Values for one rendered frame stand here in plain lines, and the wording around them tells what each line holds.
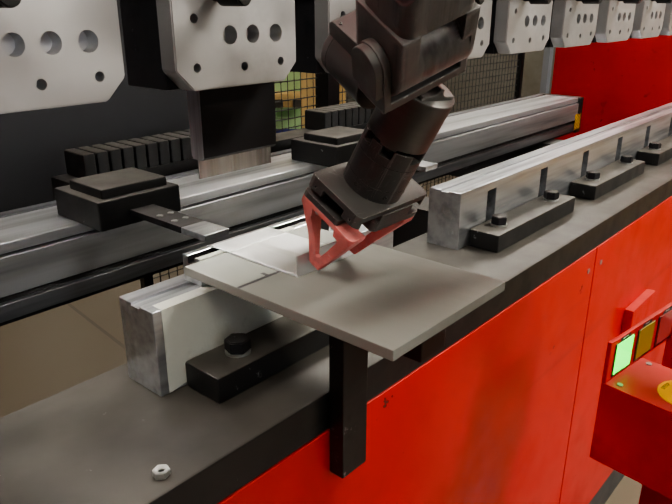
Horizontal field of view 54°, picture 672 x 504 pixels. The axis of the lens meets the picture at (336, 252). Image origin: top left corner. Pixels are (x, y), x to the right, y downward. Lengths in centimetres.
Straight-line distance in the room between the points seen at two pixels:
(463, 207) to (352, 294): 49
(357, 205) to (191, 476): 27
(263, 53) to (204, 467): 39
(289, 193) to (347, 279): 51
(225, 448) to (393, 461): 29
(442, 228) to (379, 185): 52
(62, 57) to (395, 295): 34
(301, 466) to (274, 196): 53
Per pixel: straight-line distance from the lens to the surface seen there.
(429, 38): 49
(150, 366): 70
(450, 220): 108
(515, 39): 111
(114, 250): 94
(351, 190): 59
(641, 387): 97
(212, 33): 64
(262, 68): 68
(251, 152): 74
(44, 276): 90
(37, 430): 70
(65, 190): 93
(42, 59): 55
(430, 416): 90
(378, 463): 84
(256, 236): 76
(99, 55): 58
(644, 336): 102
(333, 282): 63
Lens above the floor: 125
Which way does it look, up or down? 21 degrees down
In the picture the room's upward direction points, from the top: straight up
